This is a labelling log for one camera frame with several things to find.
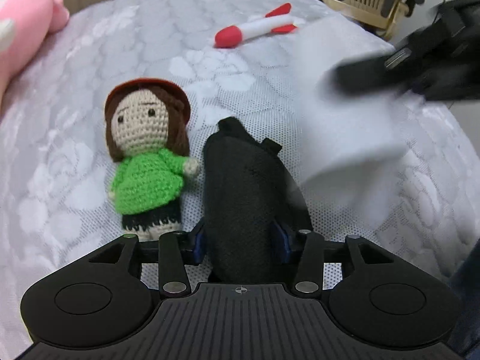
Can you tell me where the black fabric pouch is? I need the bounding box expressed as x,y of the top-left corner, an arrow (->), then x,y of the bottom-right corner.
203,117 -> 312,284

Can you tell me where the white paper towel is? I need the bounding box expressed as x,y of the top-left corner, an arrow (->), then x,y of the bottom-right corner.
294,15 -> 405,196

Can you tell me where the crochet doll green sweater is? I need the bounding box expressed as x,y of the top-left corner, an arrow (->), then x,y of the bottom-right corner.
104,78 -> 199,242

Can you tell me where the red white toy rocket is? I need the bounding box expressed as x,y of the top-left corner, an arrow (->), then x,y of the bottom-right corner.
214,2 -> 297,48

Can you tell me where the grey quilted mattress cover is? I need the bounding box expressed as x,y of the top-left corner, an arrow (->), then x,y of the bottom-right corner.
0,0 -> 470,357

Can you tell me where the pink white plush toy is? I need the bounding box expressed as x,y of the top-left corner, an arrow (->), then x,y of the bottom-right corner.
1,0 -> 70,94

